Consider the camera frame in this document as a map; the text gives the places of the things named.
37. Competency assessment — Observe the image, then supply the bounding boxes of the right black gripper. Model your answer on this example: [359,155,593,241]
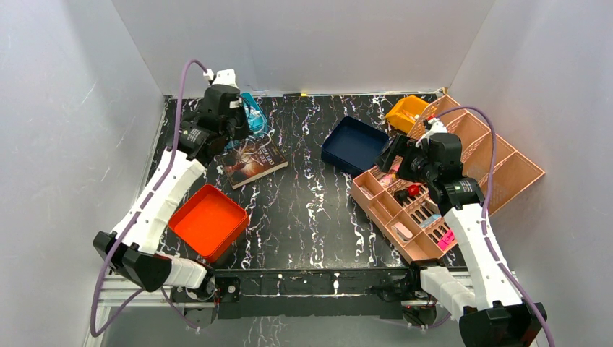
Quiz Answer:
[374,133,437,184]

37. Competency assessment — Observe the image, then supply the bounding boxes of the cable bundle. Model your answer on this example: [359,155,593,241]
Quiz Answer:
[239,98,272,150]

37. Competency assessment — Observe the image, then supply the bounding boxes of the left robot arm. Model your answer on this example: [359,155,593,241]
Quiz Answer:
[93,84,252,301]

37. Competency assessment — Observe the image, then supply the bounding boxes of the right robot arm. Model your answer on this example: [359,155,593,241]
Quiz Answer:
[376,133,555,346]

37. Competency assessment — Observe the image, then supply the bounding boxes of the teal plastic bin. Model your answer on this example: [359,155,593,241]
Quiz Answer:
[226,92,269,150]

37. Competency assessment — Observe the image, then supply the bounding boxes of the red black small tool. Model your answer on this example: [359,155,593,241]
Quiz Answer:
[393,184,421,205]

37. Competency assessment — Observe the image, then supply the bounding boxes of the paperback book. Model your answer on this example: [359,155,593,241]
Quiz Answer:
[220,138,288,189]

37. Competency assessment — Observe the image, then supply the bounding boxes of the pink desk organizer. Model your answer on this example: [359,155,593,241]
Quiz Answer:
[351,96,544,261]

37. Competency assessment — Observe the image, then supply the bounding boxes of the yellow plastic bin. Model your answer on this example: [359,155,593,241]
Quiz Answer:
[385,95,429,134]

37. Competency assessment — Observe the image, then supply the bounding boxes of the dark blue plastic bin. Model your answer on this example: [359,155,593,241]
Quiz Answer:
[321,116,390,177]

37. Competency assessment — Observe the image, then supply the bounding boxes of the pink eraser block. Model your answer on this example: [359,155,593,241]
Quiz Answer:
[437,230,455,252]

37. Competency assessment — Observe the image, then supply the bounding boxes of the orange plastic bin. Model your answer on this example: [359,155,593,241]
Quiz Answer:
[168,184,249,263]

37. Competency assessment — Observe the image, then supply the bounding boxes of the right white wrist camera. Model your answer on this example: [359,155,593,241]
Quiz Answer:
[416,117,447,147]

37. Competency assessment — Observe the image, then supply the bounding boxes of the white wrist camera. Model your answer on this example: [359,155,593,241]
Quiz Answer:
[203,69,238,89]
[416,117,447,147]

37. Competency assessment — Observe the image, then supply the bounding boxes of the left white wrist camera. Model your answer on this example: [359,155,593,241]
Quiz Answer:
[203,69,238,89]

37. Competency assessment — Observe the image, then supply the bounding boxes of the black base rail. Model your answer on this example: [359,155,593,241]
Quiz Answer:
[170,267,445,328]

